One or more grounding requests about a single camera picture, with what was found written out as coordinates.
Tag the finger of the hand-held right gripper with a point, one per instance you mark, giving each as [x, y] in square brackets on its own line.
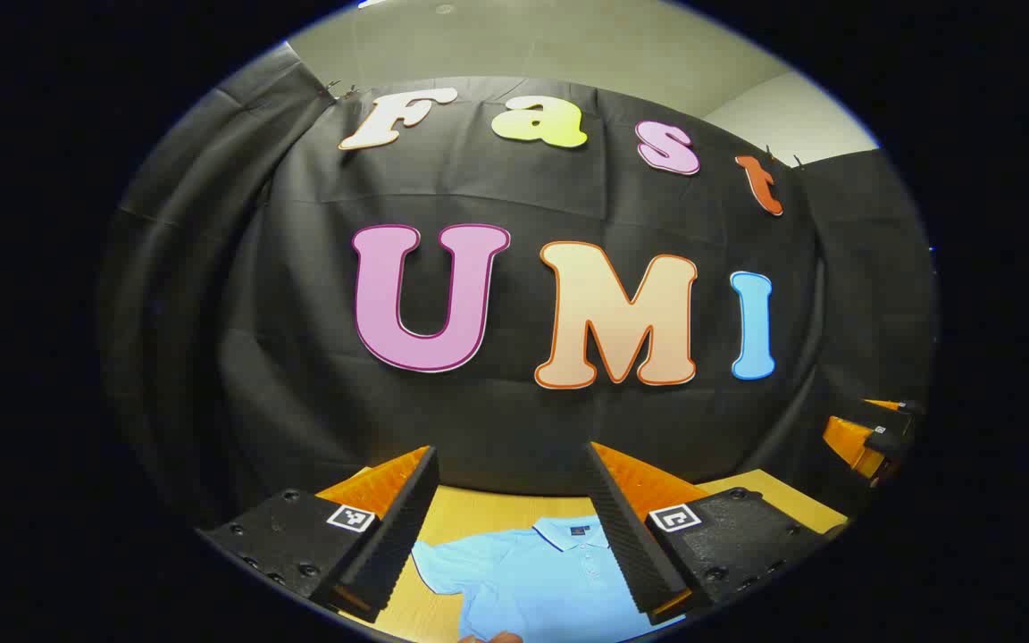
[849, 442]
[899, 406]

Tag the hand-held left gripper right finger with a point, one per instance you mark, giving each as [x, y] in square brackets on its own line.
[622, 536]

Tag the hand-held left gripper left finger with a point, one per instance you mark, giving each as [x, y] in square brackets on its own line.
[407, 527]

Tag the light blue polo T-shirt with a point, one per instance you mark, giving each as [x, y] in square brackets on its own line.
[532, 580]

